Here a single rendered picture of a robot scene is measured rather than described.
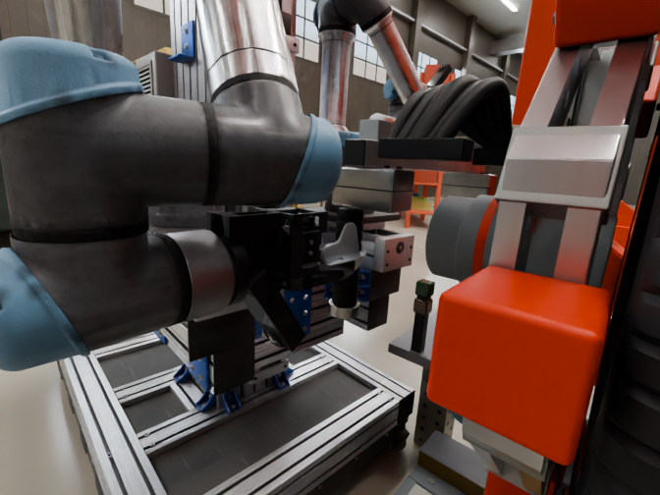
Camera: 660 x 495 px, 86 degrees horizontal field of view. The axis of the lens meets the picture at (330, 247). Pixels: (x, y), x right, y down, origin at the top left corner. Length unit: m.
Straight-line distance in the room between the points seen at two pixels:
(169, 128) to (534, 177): 0.24
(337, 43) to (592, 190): 1.00
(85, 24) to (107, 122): 0.38
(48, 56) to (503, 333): 0.27
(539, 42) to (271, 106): 0.77
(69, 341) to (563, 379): 0.27
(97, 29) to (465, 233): 0.55
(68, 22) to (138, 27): 7.16
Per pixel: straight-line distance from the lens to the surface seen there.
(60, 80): 0.25
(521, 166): 0.28
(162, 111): 0.26
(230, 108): 0.28
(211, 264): 0.29
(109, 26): 0.63
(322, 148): 0.28
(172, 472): 1.07
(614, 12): 0.37
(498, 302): 0.20
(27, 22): 7.42
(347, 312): 0.48
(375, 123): 0.43
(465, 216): 0.52
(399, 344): 1.09
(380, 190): 0.41
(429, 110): 0.39
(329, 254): 0.40
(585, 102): 0.53
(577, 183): 0.27
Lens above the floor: 0.95
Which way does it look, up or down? 13 degrees down
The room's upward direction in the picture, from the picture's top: 3 degrees clockwise
